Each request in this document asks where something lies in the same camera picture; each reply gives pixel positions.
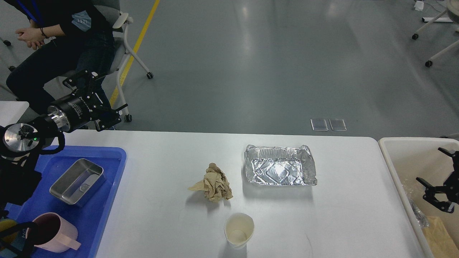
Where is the grey office chair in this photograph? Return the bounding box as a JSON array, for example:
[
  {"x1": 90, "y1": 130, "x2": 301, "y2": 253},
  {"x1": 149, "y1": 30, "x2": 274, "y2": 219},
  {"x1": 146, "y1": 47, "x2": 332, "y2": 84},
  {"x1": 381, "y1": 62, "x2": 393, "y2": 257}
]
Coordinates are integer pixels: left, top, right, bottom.
[{"x1": 56, "y1": 0, "x2": 153, "y2": 123}]

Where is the left floor plate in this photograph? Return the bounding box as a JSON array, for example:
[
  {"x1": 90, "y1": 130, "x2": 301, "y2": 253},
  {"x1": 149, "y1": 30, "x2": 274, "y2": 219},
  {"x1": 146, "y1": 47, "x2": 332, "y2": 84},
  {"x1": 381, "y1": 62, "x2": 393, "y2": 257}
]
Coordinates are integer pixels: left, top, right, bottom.
[{"x1": 310, "y1": 119, "x2": 328, "y2": 131}]

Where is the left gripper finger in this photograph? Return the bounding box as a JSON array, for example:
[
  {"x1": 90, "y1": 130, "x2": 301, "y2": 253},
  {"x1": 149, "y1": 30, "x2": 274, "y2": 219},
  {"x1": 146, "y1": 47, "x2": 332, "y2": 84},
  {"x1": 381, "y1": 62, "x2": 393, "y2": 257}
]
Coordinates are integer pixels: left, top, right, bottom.
[
  {"x1": 94, "y1": 104, "x2": 128, "y2": 132},
  {"x1": 62, "y1": 70, "x2": 108, "y2": 99}
]

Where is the white paper cup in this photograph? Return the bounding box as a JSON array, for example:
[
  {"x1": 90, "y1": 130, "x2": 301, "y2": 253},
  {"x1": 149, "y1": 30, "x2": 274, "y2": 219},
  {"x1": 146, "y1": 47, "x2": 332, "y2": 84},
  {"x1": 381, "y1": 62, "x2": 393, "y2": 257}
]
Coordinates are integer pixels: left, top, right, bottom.
[{"x1": 223, "y1": 212, "x2": 255, "y2": 249}]

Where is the pink mug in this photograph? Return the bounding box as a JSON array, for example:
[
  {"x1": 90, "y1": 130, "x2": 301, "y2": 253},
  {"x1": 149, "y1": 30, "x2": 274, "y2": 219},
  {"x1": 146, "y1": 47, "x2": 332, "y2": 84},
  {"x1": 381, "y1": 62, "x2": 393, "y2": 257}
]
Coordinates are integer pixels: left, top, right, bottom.
[{"x1": 26, "y1": 212, "x2": 81, "y2": 253}]

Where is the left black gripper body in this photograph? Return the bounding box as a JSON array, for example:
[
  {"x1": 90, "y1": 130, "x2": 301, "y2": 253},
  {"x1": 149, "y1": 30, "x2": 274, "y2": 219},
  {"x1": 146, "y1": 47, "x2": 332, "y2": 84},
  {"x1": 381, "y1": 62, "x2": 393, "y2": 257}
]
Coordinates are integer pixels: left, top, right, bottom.
[{"x1": 47, "y1": 91, "x2": 104, "y2": 133}]

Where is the white plastic bin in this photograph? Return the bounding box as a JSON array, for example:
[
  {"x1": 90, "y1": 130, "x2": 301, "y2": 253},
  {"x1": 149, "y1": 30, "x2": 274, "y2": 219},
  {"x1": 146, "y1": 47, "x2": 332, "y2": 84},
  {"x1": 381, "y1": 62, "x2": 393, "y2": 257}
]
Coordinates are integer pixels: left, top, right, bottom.
[{"x1": 378, "y1": 137, "x2": 458, "y2": 258}]

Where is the crumpled brown paper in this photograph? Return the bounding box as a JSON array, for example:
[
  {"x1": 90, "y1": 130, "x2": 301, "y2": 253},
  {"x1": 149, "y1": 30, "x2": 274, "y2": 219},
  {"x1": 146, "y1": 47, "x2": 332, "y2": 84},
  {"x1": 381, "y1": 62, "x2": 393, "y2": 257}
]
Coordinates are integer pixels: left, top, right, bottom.
[{"x1": 188, "y1": 163, "x2": 234, "y2": 204}]

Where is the blue mug yellow inside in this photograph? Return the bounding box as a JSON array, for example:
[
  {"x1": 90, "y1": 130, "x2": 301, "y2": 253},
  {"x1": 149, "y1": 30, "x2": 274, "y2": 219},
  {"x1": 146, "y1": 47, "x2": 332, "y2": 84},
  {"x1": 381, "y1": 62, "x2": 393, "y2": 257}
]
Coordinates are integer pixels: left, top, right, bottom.
[{"x1": 0, "y1": 219, "x2": 28, "y2": 251}]

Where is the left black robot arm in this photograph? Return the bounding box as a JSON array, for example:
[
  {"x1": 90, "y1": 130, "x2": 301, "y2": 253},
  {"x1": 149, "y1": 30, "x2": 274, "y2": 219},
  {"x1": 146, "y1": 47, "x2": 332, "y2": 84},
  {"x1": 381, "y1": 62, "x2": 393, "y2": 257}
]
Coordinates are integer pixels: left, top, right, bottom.
[{"x1": 1, "y1": 70, "x2": 127, "y2": 258}]

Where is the blue plastic tray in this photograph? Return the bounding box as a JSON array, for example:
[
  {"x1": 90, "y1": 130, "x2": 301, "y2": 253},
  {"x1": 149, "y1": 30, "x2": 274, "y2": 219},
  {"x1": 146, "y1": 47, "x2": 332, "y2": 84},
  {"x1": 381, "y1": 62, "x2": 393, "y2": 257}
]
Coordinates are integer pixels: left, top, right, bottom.
[{"x1": 5, "y1": 146, "x2": 127, "y2": 258}]

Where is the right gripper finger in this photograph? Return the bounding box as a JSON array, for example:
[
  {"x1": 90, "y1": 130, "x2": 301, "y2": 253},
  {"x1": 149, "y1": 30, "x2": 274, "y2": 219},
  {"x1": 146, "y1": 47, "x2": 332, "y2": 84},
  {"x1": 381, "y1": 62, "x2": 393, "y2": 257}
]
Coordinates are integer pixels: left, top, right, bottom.
[
  {"x1": 416, "y1": 177, "x2": 455, "y2": 213},
  {"x1": 438, "y1": 147, "x2": 459, "y2": 180}
]

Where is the right floor plate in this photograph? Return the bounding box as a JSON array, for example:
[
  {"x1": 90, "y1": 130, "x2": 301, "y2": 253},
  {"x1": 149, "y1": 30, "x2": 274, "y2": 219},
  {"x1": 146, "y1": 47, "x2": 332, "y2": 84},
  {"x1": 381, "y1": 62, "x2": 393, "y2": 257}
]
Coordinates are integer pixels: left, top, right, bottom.
[{"x1": 328, "y1": 119, "x2": 347, "y2": 131}]

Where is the steel rectangular container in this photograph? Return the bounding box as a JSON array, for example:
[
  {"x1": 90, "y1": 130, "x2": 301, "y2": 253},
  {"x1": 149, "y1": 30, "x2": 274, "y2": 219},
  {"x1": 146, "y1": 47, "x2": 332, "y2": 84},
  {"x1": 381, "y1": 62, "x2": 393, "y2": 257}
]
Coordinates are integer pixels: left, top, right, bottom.
[{"x1": 49, "y1": 158, "x2": 106, "y2": 207}]

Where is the floor plate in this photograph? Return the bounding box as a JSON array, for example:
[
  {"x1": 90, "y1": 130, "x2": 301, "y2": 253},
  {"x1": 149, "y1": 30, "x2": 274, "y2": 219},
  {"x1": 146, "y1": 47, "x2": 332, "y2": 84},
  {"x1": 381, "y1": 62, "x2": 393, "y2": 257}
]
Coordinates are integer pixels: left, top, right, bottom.
[
  {"x1": 310, "y1": 119, "x2": 328, "y2": 131},
  {"x1": 328, "y1": 119, "x2": 347, "y2": 131}
]

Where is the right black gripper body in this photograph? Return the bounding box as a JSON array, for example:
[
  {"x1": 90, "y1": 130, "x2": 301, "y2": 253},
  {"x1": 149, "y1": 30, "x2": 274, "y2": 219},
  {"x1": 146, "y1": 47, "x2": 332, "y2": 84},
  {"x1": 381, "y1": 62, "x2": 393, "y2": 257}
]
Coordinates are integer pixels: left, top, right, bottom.
[{"x1": 445, "y1": 175, "x2": 459, "y2": 204}]

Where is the aluminium foil tray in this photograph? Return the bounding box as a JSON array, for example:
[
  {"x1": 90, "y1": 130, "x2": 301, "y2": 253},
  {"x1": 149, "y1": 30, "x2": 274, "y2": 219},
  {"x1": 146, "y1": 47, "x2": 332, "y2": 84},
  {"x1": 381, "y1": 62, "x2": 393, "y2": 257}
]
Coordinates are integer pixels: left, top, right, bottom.
[{"x1": 244, "y1": 145, "x2": 318, "y2": 186}]

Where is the person in black clothes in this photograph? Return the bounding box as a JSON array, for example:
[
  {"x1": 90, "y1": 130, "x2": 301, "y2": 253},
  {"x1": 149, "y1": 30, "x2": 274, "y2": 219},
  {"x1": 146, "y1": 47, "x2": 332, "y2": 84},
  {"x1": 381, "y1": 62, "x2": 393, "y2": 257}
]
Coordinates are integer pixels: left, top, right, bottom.
[{"x1": 5, "y1": 0, "x2": 116, "y2": 115}]

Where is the white wheeled furniture base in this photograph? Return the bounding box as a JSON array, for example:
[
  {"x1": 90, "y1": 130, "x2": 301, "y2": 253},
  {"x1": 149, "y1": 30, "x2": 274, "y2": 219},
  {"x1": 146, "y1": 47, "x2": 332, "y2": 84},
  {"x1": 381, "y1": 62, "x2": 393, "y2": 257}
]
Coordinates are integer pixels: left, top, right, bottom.
[{"x1": 412, "y1": 0, "x2": 459, "y2": 68}]

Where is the white side table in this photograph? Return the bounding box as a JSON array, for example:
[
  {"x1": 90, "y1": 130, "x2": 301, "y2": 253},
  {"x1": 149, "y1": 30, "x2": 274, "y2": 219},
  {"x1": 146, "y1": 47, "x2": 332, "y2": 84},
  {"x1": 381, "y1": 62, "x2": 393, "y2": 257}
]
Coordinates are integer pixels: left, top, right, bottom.
[{"x1": 0, "y1": 101, "x2": 29, "y2": 127}]

